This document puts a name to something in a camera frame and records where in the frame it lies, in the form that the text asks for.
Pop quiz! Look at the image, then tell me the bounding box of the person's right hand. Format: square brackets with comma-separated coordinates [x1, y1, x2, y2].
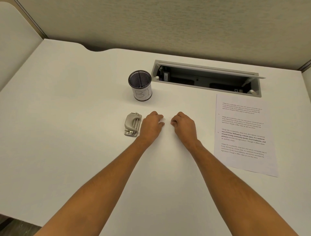
[171, 112, 199, 145]

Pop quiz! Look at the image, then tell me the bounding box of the person's left hand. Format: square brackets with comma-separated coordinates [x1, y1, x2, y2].
[139, 111, 166, 142]

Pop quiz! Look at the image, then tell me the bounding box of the person's right forearm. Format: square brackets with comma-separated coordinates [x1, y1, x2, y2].
[184, 140, 299, 236]

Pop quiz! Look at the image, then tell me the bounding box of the person's left forearm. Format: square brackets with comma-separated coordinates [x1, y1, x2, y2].
[34, 136, 154, 236]

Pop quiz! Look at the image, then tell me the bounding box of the grey metal hole punch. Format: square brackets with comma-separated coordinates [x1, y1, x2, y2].
[124, 112, 142, 137]

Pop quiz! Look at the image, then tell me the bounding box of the black mesh pen cup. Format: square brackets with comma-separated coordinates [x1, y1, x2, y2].
[128, 70, 152, 102]

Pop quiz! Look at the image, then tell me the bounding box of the printed white paper sheet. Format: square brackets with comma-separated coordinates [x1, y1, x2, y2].
[214, 94, 279, 177]

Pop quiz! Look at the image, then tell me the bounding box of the white cubicle side panel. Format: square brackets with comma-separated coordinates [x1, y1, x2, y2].
[0, 2, 45, 91]

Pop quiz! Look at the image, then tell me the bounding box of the grey desk cable tray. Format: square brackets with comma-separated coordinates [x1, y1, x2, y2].
[151, 60, 266, 98]

